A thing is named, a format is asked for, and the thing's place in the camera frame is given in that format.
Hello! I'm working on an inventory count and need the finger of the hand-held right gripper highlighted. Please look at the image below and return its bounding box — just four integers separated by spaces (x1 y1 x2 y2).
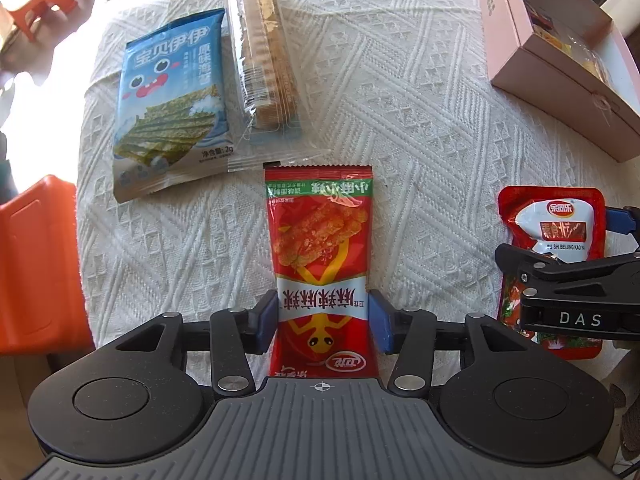
495 242 640 302
605 204 640 242

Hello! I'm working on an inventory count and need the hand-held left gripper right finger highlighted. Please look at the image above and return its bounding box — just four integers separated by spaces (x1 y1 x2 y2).
367 288 532 394

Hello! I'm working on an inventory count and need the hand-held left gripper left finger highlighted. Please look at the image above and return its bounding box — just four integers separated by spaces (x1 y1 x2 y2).
116 290 279 394

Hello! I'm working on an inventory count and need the red packet white label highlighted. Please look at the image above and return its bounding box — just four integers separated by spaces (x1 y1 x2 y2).
497 185 609 359

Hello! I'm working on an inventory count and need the red spicy strip packet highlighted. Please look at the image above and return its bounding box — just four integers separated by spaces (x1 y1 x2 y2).
264 164 381 379

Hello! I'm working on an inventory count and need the bun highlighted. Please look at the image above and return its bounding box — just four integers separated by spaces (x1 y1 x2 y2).
575 42 614 84

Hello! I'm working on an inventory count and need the pink cardboard box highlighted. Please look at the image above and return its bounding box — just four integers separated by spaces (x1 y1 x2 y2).
475 0 640 164

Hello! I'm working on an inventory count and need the white textured tablecloth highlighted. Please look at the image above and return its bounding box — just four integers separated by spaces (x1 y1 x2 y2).
75 0 640 377

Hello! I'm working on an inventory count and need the large orange plastic stool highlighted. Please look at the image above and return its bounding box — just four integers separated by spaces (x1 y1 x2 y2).
0 174 97 357

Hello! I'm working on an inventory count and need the blue seaweed packet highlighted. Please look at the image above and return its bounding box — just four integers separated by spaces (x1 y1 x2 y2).
111 8 235 205

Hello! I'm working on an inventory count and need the cracker stack clear packet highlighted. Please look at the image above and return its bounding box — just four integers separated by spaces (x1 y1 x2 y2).
222 0 329 174

